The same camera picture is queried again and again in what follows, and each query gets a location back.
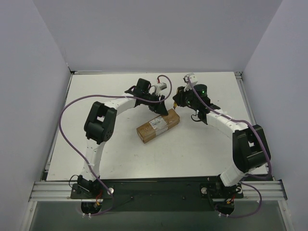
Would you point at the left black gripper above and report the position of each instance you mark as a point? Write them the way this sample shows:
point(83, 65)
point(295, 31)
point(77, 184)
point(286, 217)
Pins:
point(157, 101)

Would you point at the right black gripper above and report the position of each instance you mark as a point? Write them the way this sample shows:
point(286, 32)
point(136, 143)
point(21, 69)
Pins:
point(181, 97)

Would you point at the brown cardboard express box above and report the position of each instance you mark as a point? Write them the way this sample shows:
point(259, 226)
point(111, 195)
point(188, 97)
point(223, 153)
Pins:
point(158, 126)

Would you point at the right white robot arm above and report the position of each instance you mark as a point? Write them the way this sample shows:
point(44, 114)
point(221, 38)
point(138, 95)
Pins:
point(249, 146)

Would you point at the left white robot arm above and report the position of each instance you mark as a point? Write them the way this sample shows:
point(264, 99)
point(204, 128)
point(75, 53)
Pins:
point(100, 124)

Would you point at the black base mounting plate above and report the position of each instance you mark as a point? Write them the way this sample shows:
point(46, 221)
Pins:
point(186, 194)

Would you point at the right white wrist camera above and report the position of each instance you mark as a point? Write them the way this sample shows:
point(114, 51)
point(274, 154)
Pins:
point(190, 80)

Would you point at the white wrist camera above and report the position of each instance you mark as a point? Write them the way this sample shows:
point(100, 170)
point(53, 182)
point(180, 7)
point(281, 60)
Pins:
point(190, 80)
point(158, 87)

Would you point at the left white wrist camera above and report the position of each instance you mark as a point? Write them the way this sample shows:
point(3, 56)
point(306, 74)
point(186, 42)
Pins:
point(158, 87)

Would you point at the aluminium frame rail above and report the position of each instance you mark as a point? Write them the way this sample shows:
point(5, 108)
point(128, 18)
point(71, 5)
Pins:
point(60, 191)

